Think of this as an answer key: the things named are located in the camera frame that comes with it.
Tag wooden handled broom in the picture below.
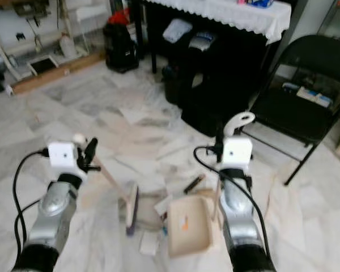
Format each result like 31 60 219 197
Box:
74 133 140 236

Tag beige long handled dustpan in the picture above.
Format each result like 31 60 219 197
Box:
167 112 256 260

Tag brown stick scrap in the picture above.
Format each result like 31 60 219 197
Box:
184 174 206 194

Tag large black bag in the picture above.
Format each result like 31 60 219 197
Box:
161 31 267 138

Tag white card scrap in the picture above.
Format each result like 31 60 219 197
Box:
154 195 172 219

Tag black folding chair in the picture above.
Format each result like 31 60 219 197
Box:
241 35 340 186

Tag long wooden plank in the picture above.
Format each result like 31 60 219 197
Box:
7 51 105 96

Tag white blue boxes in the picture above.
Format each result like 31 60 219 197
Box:
282 82 334 108

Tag black bin with red item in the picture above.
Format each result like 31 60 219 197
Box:
104 10 139 73

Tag white paper scrap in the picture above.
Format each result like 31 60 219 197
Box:
139 231 159 256

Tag white plastic bottle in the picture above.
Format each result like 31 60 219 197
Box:
59 33 77 58

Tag white plastic bag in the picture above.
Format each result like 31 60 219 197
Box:
162 18 193 44

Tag table with white tablecloth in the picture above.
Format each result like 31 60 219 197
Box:
133 0 292 74

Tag white metal rack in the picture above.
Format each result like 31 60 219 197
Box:
0 0 109 80

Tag blue white packet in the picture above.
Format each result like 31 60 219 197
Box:
246 0 276 9

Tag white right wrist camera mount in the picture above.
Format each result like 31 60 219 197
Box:
221 136 253 171

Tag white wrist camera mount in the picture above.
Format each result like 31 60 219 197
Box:
48 142 79 174
221 136 253 171

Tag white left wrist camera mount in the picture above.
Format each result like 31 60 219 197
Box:
48 142 79 174

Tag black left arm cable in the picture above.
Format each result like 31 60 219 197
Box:
12 148 50 262

